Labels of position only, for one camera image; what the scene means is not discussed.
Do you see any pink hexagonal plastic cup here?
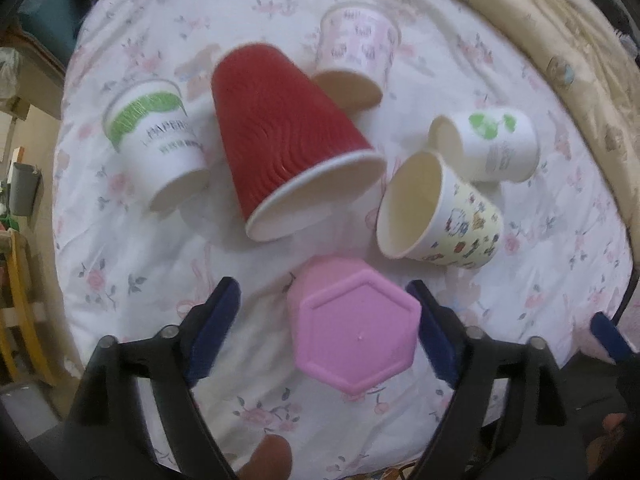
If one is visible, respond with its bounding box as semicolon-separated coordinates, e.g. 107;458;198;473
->
286;255;421;401

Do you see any white floral bed sheet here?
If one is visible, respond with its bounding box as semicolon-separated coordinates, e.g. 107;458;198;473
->
52;0;633;480

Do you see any beige printed quilt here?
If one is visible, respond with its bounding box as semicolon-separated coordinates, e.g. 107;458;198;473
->
390;0;640;241

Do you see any person's left hand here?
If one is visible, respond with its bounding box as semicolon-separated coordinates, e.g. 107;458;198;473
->
236;434;294;480

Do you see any small white cup green print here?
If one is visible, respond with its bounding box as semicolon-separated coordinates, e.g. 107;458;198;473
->
427;109;540;183

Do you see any grey bin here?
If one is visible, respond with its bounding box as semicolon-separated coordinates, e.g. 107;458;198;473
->
9;161;42;216

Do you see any pink printed paper cup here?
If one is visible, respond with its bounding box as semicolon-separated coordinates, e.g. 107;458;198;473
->
311;2;402;113

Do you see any teal storage box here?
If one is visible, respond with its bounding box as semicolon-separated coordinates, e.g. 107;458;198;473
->
17;0;93;66

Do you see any red ribbed paper cup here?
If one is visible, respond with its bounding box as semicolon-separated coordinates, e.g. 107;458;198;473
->
210;42;388;243

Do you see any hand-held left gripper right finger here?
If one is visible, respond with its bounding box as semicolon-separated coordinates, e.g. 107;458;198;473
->
405;279;568;480

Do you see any cartoon print paper cup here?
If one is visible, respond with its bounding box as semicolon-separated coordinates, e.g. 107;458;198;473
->
375;150;505;270

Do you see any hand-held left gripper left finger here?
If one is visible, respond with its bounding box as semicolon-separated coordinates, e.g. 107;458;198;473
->
65;276;242;480

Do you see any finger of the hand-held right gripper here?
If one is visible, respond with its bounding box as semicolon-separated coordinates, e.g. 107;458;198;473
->
590;310;640;366

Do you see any white cup with green leaf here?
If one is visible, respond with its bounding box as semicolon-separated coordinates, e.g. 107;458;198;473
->
102;79;212;213

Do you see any yellow wooden chair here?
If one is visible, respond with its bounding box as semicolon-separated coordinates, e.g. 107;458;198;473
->
0;230;58;386

